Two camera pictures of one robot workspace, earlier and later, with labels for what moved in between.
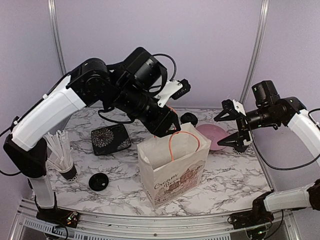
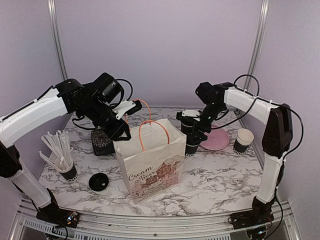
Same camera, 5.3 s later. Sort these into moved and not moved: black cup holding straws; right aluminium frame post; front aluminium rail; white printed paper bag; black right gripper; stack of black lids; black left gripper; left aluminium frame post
Moved: black right gripper; white printed paper bag; black left gripper
Not moved: right aluminium frame post; front aluminium rail; stack of black lids; black cup holding straws; left aluminium frame post
